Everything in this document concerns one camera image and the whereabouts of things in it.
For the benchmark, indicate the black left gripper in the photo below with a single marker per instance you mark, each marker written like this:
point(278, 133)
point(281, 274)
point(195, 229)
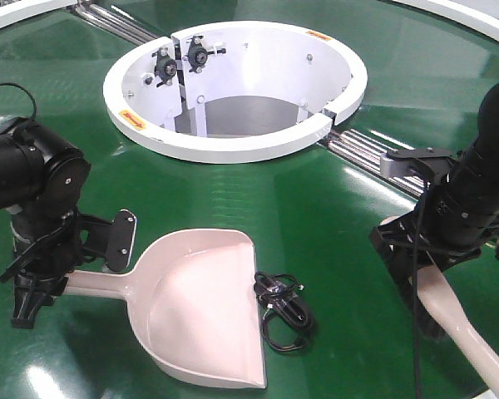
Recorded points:
point(48, 258)

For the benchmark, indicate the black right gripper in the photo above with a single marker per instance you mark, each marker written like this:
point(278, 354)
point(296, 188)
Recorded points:
point(436, 237)

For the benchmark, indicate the pink hand brush black bristles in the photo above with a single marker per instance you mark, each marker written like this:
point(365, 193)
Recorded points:
point(437, 312)

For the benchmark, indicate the pink plastic dustpan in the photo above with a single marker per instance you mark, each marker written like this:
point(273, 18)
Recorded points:
point(191, 305)

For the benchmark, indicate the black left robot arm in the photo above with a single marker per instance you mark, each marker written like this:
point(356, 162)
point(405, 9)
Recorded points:
point(41, 178)

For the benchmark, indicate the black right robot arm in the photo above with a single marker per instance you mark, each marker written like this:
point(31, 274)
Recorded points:
point(486, 145)

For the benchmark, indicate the right steel roller set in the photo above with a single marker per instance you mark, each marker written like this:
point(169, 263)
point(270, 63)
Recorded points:
point(366, 151)

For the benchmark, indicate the steel roller set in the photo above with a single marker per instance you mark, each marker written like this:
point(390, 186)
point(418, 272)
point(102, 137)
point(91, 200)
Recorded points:
point(366, 151)
point(113, 20)

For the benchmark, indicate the white outer rim right segment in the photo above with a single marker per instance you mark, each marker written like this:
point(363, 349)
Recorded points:
point(468, 17)

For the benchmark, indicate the white rim segment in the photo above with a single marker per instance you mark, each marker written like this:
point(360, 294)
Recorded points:
point(468, 17)
point(21, 10)

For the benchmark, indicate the rear steel roller set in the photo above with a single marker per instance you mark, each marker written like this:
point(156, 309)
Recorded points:
point(113, 20)

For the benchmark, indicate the white outer rim left segment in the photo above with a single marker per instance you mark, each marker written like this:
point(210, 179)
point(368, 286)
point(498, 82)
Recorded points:
point(21, 10)

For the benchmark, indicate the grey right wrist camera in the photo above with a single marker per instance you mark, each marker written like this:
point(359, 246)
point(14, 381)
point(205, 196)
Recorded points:
point(427, 163)

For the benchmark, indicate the left black bearing mount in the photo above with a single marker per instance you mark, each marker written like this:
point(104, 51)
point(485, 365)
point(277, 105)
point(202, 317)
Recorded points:
point(165, 68)

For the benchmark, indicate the black bearing mount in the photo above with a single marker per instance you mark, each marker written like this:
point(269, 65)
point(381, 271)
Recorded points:
point(165, 68)
point(197, 54)

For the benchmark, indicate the right black bearing mount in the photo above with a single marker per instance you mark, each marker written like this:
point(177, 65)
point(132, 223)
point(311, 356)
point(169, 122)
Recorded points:
point(197, 54)

